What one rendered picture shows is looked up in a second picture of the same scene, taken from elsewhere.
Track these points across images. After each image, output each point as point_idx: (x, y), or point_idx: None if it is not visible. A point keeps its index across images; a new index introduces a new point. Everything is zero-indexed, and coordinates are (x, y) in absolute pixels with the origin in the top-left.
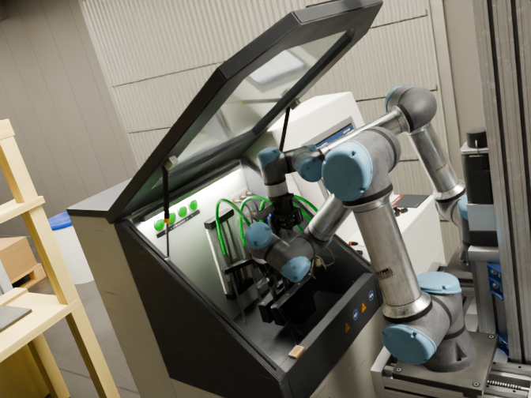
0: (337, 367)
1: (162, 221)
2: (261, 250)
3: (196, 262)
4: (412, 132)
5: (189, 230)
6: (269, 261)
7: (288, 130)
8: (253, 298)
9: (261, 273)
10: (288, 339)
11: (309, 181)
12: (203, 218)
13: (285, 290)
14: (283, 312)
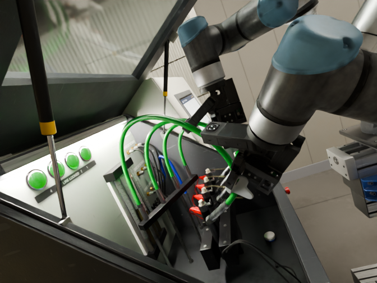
0: None
1: (42, 174)
2: (348, 70)
3: (105, 227)
4: (308, 13)
5: (87, 186)
6: (376, 93)
7: (161, 81)
8: (168, 250)
9: (166, 222)
10: (245, 280)
11: (286, 13)
12: (101, 170)
13: (216, 223)
14: (251, 244)
